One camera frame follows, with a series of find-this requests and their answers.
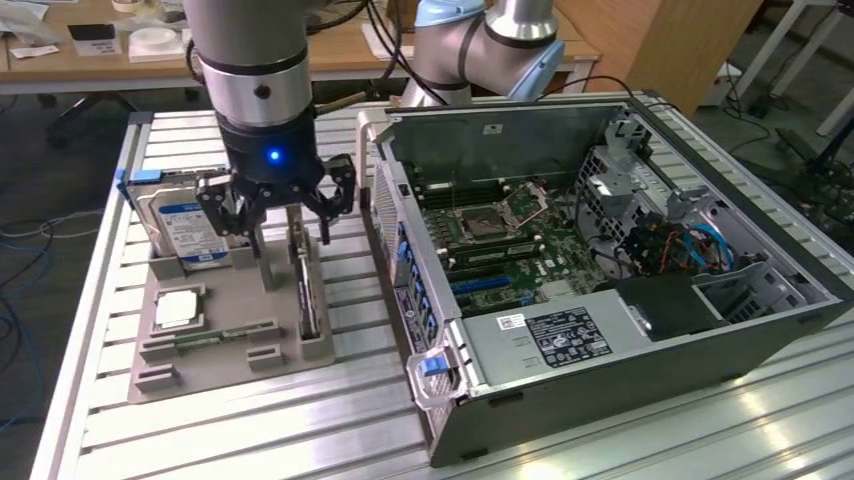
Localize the blue floor cables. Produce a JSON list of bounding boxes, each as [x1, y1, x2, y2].
[[0, 239, 55, 431]]

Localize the black power cable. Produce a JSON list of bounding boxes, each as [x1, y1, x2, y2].
[[552, 74, 679, 111]]

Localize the green RAM stick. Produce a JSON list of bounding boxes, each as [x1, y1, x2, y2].
[[171, 324, 268, 347]]

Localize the black and white box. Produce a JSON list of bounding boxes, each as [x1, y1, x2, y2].
[[65, 23, 123, 57]]

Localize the stack of white papers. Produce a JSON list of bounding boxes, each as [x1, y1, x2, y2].
[[363, 29, 412, 60]]

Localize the white floor cable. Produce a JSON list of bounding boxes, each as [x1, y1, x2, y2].
[[0, 209, 101, 239]]

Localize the grey plastic parts rack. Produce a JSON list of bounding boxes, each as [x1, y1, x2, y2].
[[125, 204, 335, 404]]

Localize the long wooden desk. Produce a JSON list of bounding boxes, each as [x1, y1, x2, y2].
[[0, 0, 602, 96]]

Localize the RAM stick with white label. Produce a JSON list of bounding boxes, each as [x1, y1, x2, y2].
[[455, 243, 540, 265]]

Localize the green and black GPU card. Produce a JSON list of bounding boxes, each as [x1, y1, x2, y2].
[[284, 203, 324, 344]]

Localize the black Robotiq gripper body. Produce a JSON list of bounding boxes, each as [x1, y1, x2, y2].
[[214, 107, 330, 207]]

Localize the black plastic shroud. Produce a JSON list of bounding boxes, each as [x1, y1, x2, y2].
[[591, 273, 730, 342]]

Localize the black office chair base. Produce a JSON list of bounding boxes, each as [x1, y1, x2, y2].
[[39, 92, 135, 149]]

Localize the white box with red button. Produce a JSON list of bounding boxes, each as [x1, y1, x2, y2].
[[707, 62, 746, 109]]

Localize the hard disk with blue carrier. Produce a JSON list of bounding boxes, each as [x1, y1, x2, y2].
[[116, 167, 236, 274]]

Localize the blue SATA wire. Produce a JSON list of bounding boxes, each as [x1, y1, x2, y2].
[[686, 224, 737, 274]]

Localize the blue expansion slot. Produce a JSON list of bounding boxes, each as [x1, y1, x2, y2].
[[451, 276, 511, 297]]

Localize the clear plastic bags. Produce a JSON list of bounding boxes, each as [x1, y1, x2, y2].
[[0, 2, 61, 46]]

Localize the metal socket cover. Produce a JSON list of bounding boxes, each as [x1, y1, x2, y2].
[[500, 178, 556, 214]]

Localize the CPU socket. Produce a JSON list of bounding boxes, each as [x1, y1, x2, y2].
[[452, 204, 507, 246]]

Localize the open black PC case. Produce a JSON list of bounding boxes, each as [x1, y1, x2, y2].
[[356, 89, 843, 469]]

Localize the perforated metal drive cage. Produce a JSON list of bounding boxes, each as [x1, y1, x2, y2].
[[571, 144, 669, 246]]

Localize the green motherboard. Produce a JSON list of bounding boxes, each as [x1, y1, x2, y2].
[[410, 164, 622, 316]]

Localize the silver CPU chip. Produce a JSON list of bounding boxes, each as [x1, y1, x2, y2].
[[152, 288, 203, 330]]

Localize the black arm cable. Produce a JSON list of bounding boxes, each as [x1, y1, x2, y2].
[[363, 0, 435, 96]]

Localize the white table frame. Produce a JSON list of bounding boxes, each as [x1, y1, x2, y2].
[[730, 0, 854, 136]]

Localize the grey power supply unit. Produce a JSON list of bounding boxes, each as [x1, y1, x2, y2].
[[456, 290, 669, 396]]

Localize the metal disk bay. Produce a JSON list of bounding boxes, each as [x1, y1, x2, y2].
[[690, 259, 809, 326]]

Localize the wooden cabinet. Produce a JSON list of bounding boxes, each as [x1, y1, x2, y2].
[[552, 0, 766, 116]]

